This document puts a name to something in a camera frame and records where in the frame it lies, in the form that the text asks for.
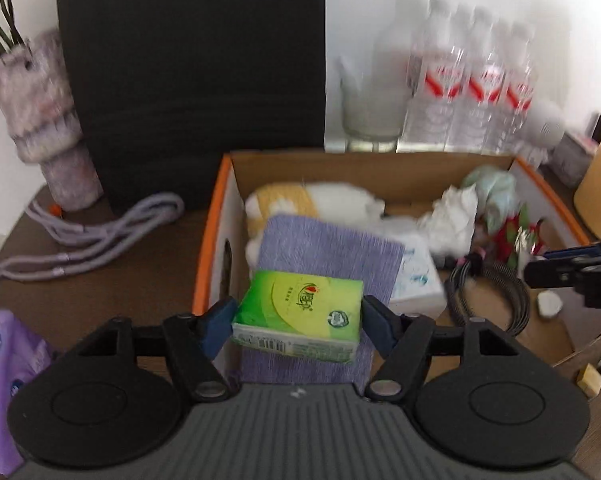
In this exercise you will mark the yellow white plush toy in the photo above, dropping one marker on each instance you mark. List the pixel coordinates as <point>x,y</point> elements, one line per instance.
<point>305,200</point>

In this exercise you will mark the white round speaker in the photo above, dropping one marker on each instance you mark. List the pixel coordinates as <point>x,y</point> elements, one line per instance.
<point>547,127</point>

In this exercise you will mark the red cardboard box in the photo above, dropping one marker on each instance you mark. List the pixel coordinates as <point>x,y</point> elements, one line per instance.
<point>210,260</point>

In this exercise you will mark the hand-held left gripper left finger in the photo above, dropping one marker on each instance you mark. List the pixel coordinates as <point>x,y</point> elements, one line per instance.
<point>218,324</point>

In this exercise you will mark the small white plug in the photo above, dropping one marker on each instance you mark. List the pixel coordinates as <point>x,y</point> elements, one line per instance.
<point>549,305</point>

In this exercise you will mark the small grey box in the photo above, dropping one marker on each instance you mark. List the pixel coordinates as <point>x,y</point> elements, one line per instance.
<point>575,157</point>

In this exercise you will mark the red and green item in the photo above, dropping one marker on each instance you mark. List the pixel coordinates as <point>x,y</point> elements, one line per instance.
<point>517,237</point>

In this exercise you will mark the clear water bottle red label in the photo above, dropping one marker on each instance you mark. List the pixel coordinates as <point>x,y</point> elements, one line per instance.
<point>433,90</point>
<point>515,105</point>
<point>478,100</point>

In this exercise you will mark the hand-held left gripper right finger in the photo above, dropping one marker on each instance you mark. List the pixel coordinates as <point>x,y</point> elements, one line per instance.
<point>375,321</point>

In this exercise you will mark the crumpled white tissue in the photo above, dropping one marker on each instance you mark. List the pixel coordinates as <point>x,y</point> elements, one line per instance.
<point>453,220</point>

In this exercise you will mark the white frosted bottle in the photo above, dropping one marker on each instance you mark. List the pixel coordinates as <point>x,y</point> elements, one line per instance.
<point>395,40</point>

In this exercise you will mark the white wipes container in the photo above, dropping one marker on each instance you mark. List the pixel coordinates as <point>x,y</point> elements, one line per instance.
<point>420,280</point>

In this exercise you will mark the purple white textured vase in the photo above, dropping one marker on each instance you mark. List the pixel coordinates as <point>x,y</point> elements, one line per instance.
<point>45,120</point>

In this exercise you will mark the small yellow block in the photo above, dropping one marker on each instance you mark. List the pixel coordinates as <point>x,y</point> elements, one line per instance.
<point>588,378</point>

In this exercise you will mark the purple knitted cloth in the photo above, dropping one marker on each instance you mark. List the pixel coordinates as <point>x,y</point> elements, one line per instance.
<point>325,250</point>

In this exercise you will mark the clear glass container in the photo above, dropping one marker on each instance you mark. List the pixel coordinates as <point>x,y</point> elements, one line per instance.
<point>370,115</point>

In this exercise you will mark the crumpled pale green cloth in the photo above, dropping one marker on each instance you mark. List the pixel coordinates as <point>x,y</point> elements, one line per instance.
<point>495,190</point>

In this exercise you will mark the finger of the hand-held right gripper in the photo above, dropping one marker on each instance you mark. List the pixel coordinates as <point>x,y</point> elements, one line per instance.
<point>565,274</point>
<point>580,252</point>

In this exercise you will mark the purple tissue pack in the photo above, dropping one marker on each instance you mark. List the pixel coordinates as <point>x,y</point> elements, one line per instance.
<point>8,375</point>

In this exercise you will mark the green tissue pack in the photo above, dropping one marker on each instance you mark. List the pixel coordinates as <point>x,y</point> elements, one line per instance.
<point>300,310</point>

